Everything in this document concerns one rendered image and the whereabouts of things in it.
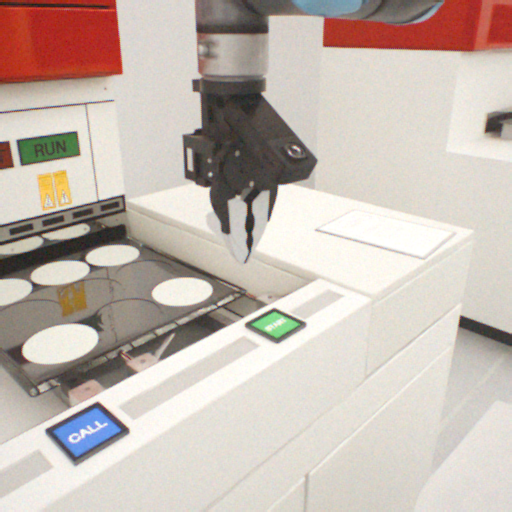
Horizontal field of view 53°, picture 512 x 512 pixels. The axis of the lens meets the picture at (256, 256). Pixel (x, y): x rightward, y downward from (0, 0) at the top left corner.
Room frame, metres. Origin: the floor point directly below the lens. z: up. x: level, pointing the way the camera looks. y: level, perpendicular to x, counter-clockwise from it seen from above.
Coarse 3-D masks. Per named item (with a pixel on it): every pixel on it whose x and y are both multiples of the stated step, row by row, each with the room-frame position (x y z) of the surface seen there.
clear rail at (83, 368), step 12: (228, 300) 0.73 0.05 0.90; (192, 312) 0.69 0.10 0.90; (204, 312) 0.70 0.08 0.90; (168, 324) 0.65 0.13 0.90; (180, 324) 0.66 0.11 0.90; (144, 336) 0.62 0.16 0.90; (156, 336) 0.63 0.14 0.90; (120, 348) 0.59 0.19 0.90; (132, 348) 0.60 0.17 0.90; (96, 360) 0.57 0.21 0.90; (108, 360) 0.57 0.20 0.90; (84, 372) 0.55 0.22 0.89; (36, 384) 0.51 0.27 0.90; (48, 384) 0.52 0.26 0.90
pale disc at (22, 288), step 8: (0, 280) 0.81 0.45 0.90; (8, 280) 0.81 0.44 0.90; (16, 280) 0.81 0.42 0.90; (0, 288) 0.78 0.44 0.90; (8, 288) 0.78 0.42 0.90; (16, 288) 0.78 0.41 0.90; (24, 288) 0.78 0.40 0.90; (0, 296) 0.75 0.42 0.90; (8, 296) 0.75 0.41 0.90; (16, 296) 0.75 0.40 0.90; (24, 296) 0.75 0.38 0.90; (0, 304) 0.72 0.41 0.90
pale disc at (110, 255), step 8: (104, 248) 0.95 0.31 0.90; (112, 248) 0.95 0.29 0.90; (120, 248) 0.95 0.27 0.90; (128, 248) 0.95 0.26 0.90; (88, 256) 0.91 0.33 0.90; (96, 256) 0.91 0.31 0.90; (104, 256) 0.91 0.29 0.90; (112, 256) 0.91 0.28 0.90; (120, 256) 0.91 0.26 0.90; (128, 256) 0.91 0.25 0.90; (136, 256) 0.91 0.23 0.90; (96, 264) 0.87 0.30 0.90; (104, 264) 0.87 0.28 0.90; (112, 264) 0.87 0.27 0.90
